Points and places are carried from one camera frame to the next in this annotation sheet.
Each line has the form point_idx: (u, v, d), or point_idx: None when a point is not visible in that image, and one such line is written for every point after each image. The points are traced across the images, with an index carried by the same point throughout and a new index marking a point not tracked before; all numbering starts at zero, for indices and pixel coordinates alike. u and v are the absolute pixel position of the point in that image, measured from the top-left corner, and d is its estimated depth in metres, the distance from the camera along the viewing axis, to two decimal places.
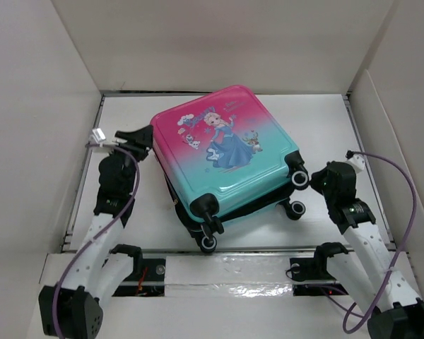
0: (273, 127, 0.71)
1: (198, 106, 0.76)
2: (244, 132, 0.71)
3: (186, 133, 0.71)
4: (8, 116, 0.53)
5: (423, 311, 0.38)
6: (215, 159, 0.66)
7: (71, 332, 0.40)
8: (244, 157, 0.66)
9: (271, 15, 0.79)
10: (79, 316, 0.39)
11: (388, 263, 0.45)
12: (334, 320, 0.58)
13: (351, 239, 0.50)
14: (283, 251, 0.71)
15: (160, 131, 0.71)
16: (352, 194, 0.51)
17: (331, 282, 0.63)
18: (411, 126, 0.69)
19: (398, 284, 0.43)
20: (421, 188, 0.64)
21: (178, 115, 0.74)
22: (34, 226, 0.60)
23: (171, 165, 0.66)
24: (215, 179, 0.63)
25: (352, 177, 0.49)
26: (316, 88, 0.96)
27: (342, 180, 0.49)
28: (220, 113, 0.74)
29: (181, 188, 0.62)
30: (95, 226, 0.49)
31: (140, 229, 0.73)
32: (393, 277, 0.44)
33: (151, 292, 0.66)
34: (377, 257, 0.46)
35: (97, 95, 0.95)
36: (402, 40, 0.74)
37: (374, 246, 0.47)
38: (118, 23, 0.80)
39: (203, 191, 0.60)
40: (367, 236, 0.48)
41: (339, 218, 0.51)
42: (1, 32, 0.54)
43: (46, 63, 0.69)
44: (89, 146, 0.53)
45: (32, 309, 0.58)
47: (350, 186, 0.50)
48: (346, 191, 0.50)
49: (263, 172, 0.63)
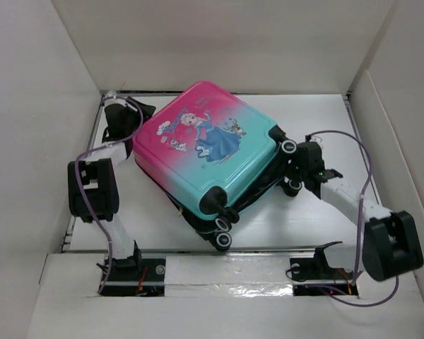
0: (247, 110, 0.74)
1: (171, 110, 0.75)
2: (223, 123, 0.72)
3: (171, 139, 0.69)
4: (8, 118, 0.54)
5: (399, 219, 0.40)
6: (208, 155, 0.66)
7: (98, 200, 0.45)
8: (232, 145, 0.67)
9: (271, 16, 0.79)
10: (106, 179, 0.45)
11: (357, 195, 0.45)
12: (333, 320, 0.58)
13: (326, 194, 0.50)
14: (283, 250, 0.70)
15: (145, 147, 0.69)
16: (321, 167, 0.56)
17: (331, 282, 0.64)
18: (411, 126, 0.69)
19: (372, 206, 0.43)
20: (422, 188, 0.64)
21: (155, 126, 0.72)
22: (34, 226, 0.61)
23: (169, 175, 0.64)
24: (213, 173, 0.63)
25: (317, 149, 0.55)
26: (316, 87, 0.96)
27: (309, 152, 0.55)
28: (195, 111, 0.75)
29: (186, 191, 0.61)
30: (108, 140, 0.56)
31: (140, 228, 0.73)
32: (366, 203, 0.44)
33: (151, 293, 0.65)
34: (350, 195, 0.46)
35: (97, 95, 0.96)
36: (402, 40, 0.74)
37: (345, 190, 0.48)
38: (118, 24, 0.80)
39: (208, 186, 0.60)
40: (338, 185, 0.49)
41: (313, 185, 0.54)
42: (1, 34, 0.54)
43: (46, 64, 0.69)
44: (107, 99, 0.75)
45: (32, 309, 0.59)
47: (317, 157, 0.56)
48: (315, 163, 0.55)
49: (254, 155, 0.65)
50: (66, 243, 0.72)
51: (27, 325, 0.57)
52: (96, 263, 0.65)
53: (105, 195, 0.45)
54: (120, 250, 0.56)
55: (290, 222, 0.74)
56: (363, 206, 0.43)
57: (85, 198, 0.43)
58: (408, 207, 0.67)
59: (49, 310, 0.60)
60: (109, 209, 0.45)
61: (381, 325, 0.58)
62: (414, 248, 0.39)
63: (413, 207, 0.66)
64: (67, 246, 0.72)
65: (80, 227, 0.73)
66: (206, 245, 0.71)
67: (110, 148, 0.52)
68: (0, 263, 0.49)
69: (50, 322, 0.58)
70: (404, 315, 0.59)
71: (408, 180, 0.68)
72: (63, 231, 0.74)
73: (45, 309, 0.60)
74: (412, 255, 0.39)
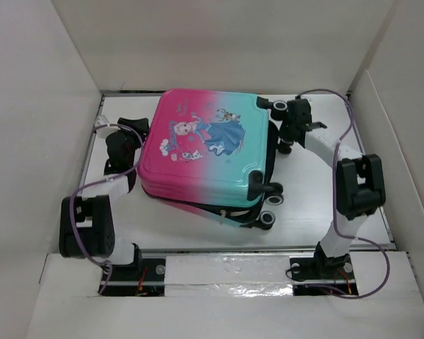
0: (226, 95, 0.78)
1: (159, 128, 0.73)
2: (215, 117, 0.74)
3: (181, 154, 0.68)
4: (8, 119, 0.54)
5: (367, 160, 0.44)
6: (225, 150, 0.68)
7: (90, 239, 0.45)
8: (237, 129, 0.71)
9: (271, 16, 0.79)
10: (100, 217, 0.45)
11: (335, 140, 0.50)
12: (334, 320, 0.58)
13: (311, 143, 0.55)
14: (283, 250, 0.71)
15: (162, 173, 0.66)
16: (309, 121, 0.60)
17: (331, 282, 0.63)
18: (411, 126, 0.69)
19: (346, 150, 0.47)
20: (422, 188, 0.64)
21: (156, 150, 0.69)
22: (34, 226, 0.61)
23: (202, 185, 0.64)
24: (242, 162, 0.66)
25: (304, 103, 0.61)
26: (316, 87, 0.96)
27: (296, 105, 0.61)
28: (181, 118, 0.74)
29: (228, 191, 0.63)
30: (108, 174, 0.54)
31: (140, 228, 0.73)
32: (342, 147, 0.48)
33: (151, 293, 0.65)
34: (328, 142, 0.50)
35: (97, 95, 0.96)
36: (402, 39, 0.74)
37: (326, 136, 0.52)
38: (117, 24, 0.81)
39: (245, 174, 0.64)
40: (319, 133, 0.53)
41: (299, 135, 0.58)
42: (1, 34, 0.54)
43: (46, 65, 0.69)
44: (95, 129, 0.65)
45: (32, 309, 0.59)
47: (304, 111, 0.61)
48: (302, 116, 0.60)
49: (258, 134, 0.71)
50: None
51: (27, 325, 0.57)
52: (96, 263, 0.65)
53: (97, 235, 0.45)
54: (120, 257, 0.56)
55: (290, 222, 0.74)
56: (338, 150, 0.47)
57: (77, 238, 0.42)
58: (408, 207, 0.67)
59: (49, 310, 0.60)
60: (102, 248, 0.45)
61: (381, 325, 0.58)
62: (379, 186, 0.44)
63: (413, 207, 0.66)
64: None
65: None
66: (207, 245, 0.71)
67: (111, 183, 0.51)
68: (0, 263, 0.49)
69: (50, 322, 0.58)
70: (405, 314, 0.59)
71: (409, 180, 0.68)
72: None
73: (45, 309, 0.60)
74: (376, 192, 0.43)
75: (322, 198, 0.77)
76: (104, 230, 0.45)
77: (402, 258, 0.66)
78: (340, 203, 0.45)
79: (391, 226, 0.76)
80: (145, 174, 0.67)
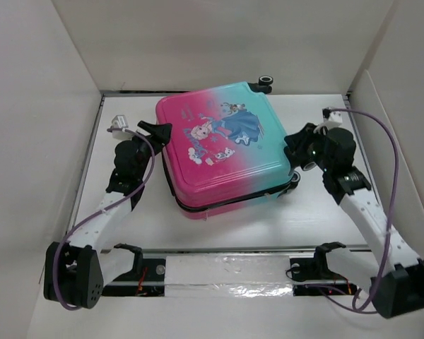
0: (220, 91, 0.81)
1: (178, 142, 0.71)
2: (223, 112, 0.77)
3: (214, 156, 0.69)
4: (8, 118, 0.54)
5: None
6: (250, 138, 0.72)
7: (72, 294, 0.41)
8: (249, 116, 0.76)
9: (271, 16, 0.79)
10: (84, 275, 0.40)
11: (385, 226, 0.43)
12: (334, 319, 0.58)
13: (348, 207, 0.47)
14: (283, 251, 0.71)
15: (209, 180, 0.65)
16: (349, 165, 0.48)
17: (331, 282, 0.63)
18: (411, 126, 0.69)
19: (398, 247, 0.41)
20: (422, 188, 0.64)
21: (187, 162, 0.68)
22: (34, 226, 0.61)
23: (251, 174, 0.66)
24: (271, 143, 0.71)
25: (352, 147, 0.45)
26: (316, 88, 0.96)
27: (341, 150, 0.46)
28: (193, 124, 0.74)
29: (275, 172, 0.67)
30: (106, 200, 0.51)
31: (140, 228, 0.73)
32: (393, 240, 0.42)
33: (151, 293, 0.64)
34: (375, 222, 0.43)
35: (97, 94, 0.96)
36: (403, 39, 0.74)
37: (372, 211, 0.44)
38: (117, 23, 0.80)
39: (280, 152, 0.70)
40: (363, 203, 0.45)
41: (334, 188, 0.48)
42: (0, 32, 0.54)
43: (46, 64, 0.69)
44: (112, 129, 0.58)
45: (32, 309, 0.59)
47: (348, 157, 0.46)
48: (344, 162, 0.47)
49: (271, 119, 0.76)
50: None
51: (27, 325, 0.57)
52: None
53: (80, 292, 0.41)
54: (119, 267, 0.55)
55: (290, 223, 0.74)
56: (389, 246, 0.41)
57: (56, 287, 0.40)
58: (409, 207, 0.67)
59: (49, 310, 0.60)
60: (82, 304, 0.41)
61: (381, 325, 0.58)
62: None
63: (413, 207, 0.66)
64: None
65: None
66: (207, 245, 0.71)
67: (106, 216, 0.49)
68: (0, 263, 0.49)
69: (50, 321, 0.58)
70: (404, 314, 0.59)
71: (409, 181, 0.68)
72: (63, 231, 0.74)
73: (45, 309, 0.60)
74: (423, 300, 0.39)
75: (324, 198, 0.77)
76: (87, 289, 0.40)
77: None
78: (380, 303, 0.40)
79: None
80: (193, 190, 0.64)
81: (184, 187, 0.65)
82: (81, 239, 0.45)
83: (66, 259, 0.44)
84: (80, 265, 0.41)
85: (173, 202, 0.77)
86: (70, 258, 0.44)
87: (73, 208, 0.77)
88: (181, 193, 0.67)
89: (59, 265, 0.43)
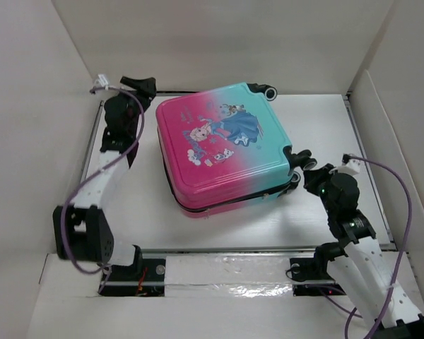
0: (219, 92, 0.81)
1: (177, 144, 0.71)
2: (222, 114, 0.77)
3: (213, 157, 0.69)
4: (8, 119, 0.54)
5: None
6: (249, 139, 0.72)
7: (85, 251, 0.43)
8: (249, 118, 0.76)
9: (271, 16, 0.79)
10: (95, 232, 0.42)
11: (389, 279, 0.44)
12: (334, 319, 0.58)
13: (351, 253, 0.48)
14: (283, 251, 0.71)
15: (208, 181, 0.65)
16: (352, 210, 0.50)
17: (331, 282, 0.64)
18: (411, 126, 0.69)
19: (401, 301, 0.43)
20: (422, 188, 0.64)
21: (186, 163, 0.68)
22: (34, 226, 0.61)
23: (251, 174, 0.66)
24: (271, 143, 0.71)
25: (356, 194, 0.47)
26: (316, 88, 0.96)
27: (345, 196, 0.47)
28: (192, 126, 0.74)
29: (275, 172, 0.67)
30: (102, 160, 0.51)
31: (140, 228, 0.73)
32: (395, 294, 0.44)
33: (151, 293, 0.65)
34: (378, 273, 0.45)
35: (97, 94, 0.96)
36: (402, 39, 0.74)
37: (376, 263, 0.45)
38: (117, 23, 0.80)
39: (280, 152, 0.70)
40: (368, 252, 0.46)
41: (339, 233, 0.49)
42: (0, 32, 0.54)
43: (46, 65, 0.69)
44: (94, 89, 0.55)
45: (32, 309, 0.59)
47: (352, 203, 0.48)
48: (347, 206, 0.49)
49: (270, 119, 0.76)
50: None
51: (27, 325, 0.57)
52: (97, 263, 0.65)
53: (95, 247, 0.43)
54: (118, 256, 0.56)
55: (290, 223, 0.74)
56: (391, 299, 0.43)
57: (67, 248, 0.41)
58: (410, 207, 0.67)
59: (49, 310, 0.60)
60: (97, 258, 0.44)
61: None
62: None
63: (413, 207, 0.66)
64: None
65: None
66: (207, 245, 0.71)
67: (105, 176, 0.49)
68: (0, 263, 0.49)
69: (50, 321, 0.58)
70: None
71: (409, 181, 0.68)
72: None
73: (45, 309, 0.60)
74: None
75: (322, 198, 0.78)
76: (98, 244, 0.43)
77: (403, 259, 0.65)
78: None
79: (391, 227, 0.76)
80: (193, 190, 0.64)
81: (184, 188, 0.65)
82: (86, 200, 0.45)
83: (73, 221, 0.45)
84: (90, 224, 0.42)
85: (173, 202, 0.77)
86: (76, 219, 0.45)
87: None
88: (181, 195, 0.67)
89: (67, 226, 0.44)
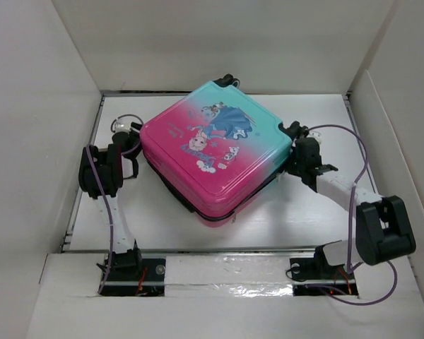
0: (192, 97, 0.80)
1: (181, 159, 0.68)
2: (207, 116, 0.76)
3: (223, 159, 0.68)
4: (8, 119, 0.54)
5: (389, 203, 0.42)
6: (245, 130, 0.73)
7: (107, 174, 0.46)
8: (233, 111, 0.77)
9: (271, 16, 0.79)
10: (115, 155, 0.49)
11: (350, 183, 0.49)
12: (334, 320, 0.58)
13: (321, 183, 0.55)
14: (282, 251, 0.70)
15: (230, 183, 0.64)
16: (318, 161, 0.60)
17: (331, 282, 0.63)
18: (411, 126, 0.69)
19: (364, 193, 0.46)
20: (422, 188, 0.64)
21: (201, 174, 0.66)
22: (33, 227, 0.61)
23: (265, 161, 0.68)
24: (266, 125, 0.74)
25: (314, 143, 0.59)
26: (316, 87, 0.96)
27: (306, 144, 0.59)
28: (186, 138, 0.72)
29: (283, 150, 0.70)
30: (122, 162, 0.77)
31: (140, 228, 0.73)
32: (358, 191, 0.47)
33: (151, 293, 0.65)
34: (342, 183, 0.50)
35: (97, 94, 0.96)
36: (403, 39, 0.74)
37: (339, 178, 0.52)
38: (117, 23, 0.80)
39: (279, 130, 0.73)
40: (332, 176, 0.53)
41: (309, 179, 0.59)
42: None
43: (46, 64, 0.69)
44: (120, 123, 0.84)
45: (32, 310, 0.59)
47: (314, 151, 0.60)
48: (311, 157, 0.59)
49: (256, 106, 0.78)
50: (66, 243, 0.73)
51: (27, 325, 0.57)
52: (96, 263, 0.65)
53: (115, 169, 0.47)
54: (120, 240, 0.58)
55: (292, 223, 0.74)
56: (355, 193, 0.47)
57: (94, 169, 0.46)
58: (409, 206, 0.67)
59: (49, 310, 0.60)
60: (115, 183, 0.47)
61: (381, 324, 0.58)
62: (405, 232, 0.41)
63: (413, 207, 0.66)
64: (67, 246, 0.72)
65: (79, 227, 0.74)
66: (207, 244, 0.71)
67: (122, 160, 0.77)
68: (0, 265, 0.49)
69: (50, 322, 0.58)
70: (404, 314, 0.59)
71: (409, 180, 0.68)
72: (63, 231, 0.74)
73: (45, 309, 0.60)
74: (404, 237, 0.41)
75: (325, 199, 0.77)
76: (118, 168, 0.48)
77: (402, 259, 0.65)
78: (366, 251, 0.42)
79: None
80: (219, 198, 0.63)
81: (209, 200, 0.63)
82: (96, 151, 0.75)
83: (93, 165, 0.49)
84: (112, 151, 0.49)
85: (173, 201, 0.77)
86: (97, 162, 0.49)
87: (73, 208, 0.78)
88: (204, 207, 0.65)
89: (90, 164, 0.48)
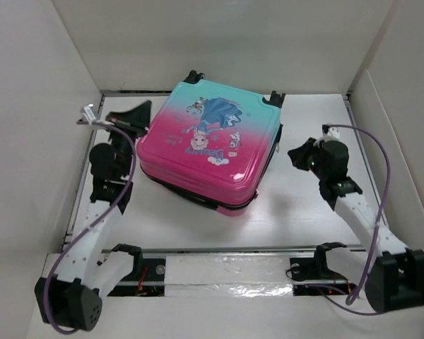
0: (171, 102, 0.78)
1: (191, 162, 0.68)
2: (194, 114, 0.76)
3: (230, 148, 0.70)
4: (8, 118, 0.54)
5: (413, 257, 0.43)
6: (235, 114, 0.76)
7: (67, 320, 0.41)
8: (216, 101, 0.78)
9: (271, 16, 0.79)
10: (76, 308, 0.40)
11: (374, 220, 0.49)
12: (334, 320, 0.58)
13: (341, 209, 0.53)
14: (281, 251, 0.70)
15: (246, 167, 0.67)
16: (342, 173, 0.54)
17: (331, 282, 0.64)
18: (411, 126, 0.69)
19: (386, 238, 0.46)
20: (422, 189, 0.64)
21: (218, 169, 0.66)
22: (34, 227, 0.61)
23: (266, 136, 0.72)
24: (253, 103, 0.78)
25: (345, 157, 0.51)
26: (316, 87, 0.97)
27: (336, 159, 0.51)
28: (186, 140, 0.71)
29: (276, 120, 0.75)
30: (91, 215, 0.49)
31: (140, 228, 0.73)
32: (381, 232, 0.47)
33: (151, 292, 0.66)
34: (364, 218, 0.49)
35: (97, 95, 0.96)
36: (403, 39, 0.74)
37: (362, 210, 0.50)
38: (117, 23, 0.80)
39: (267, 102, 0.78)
40: (355, 203, 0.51)
41: (328, 195, 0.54)
42: (0, 32, 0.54)
43: (46, 64, 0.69)
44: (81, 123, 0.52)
45: (32, 310, 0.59)
47: (342, 165, 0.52)
48: (338, 170, 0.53)
49: (239, 92, 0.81)
50: (66, 243, 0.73)
51: (27, 325, 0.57)
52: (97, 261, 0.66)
53: (76, 316, 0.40)
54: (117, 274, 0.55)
55: (291, 223, 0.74)
56: (379, 236, 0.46)
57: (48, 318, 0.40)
58: (409, 206, 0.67)
59: None
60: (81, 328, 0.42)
61: (381, 325, 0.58)
62: (421, 287, 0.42)
63: (412, 207, 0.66)
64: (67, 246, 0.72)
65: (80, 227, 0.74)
66: (207, 245, 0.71)
67: (93, 234, 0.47)
68: (0, 265, 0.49)
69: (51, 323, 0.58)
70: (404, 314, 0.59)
71: (408, 180, 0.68)
72: (63, 231, 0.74)
73: None
74: (418, 292, 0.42)
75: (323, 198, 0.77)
76: (81, 318, 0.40)
77: None
78: (375, 296, 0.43)
79: (391, 226, 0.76)
80: (243, 183, 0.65)
81: (232, 188, 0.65)
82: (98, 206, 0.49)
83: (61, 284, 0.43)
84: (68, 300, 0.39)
85: (173, 201, 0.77)
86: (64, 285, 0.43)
87: (73, 208, 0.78)
88: (227, 196, 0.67)
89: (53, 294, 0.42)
